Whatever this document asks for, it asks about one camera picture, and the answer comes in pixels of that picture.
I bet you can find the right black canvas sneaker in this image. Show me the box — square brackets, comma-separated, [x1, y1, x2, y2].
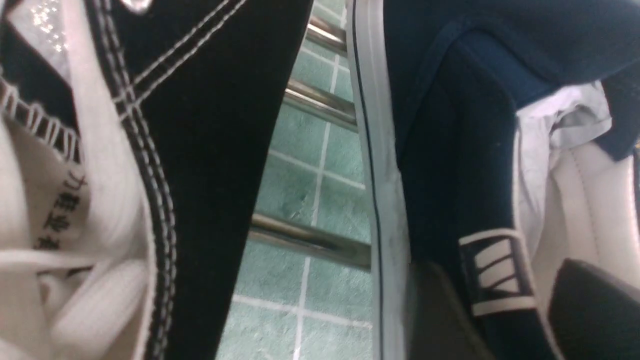
[1, 0, 313, 360]

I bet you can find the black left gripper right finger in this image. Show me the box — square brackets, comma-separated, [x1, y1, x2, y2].
[548, 259, 640, 360]

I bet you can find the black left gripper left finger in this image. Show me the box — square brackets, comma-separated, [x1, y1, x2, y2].
[407, 262, 496, 360]

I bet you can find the green checkered floor cloth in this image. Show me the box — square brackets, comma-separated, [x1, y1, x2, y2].
[215, 0, 376, 360]

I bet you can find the navy slip-on shoe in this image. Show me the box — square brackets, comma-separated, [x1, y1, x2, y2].
[346, 0, 640, 360]

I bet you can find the stainless steel shoe rack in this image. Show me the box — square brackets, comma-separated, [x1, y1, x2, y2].
[249, 15, 371, 272]

